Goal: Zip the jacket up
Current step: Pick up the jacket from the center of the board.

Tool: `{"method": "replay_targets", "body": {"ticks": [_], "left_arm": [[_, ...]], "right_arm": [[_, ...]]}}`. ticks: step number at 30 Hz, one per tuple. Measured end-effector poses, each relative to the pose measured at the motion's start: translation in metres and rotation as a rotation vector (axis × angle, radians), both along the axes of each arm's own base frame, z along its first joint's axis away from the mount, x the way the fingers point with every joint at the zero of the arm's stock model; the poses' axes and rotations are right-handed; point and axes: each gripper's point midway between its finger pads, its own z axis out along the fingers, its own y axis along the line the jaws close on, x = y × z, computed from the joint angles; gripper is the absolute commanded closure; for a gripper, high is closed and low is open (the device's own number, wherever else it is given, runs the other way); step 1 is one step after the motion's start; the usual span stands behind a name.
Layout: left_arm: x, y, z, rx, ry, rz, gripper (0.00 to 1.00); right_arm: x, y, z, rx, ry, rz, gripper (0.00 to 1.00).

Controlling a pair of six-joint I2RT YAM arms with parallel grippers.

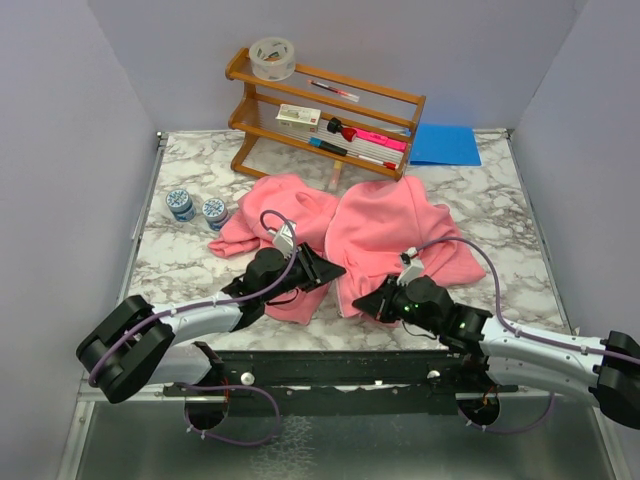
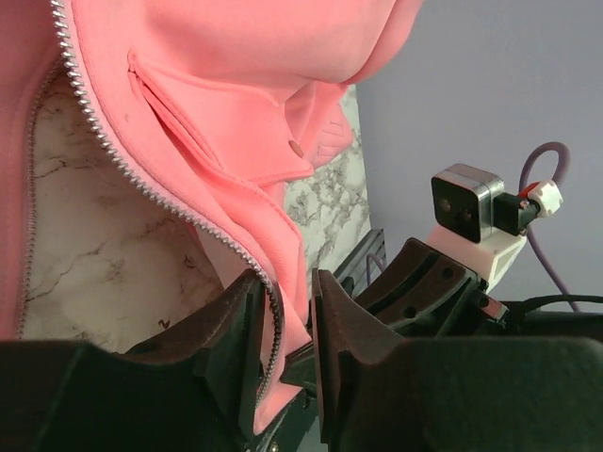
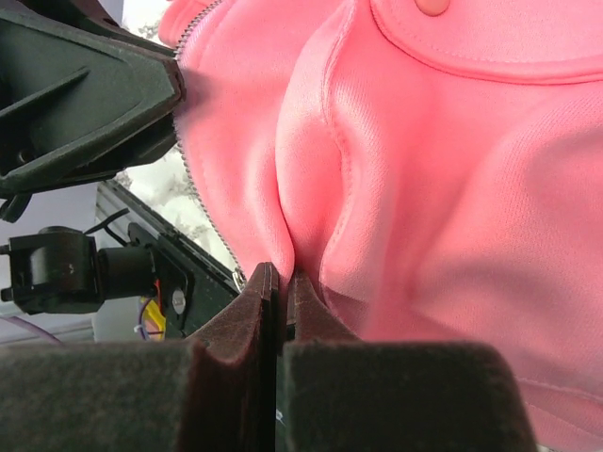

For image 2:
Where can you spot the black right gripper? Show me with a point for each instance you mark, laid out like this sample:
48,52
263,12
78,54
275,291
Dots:
424,293

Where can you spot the pink zip jacket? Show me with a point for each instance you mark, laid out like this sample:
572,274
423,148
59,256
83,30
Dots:
210,108

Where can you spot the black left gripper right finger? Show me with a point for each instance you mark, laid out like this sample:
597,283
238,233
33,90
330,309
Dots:
378,391

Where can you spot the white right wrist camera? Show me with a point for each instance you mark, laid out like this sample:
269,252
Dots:
481,225

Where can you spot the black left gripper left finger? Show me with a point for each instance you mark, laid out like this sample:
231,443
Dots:
192,387

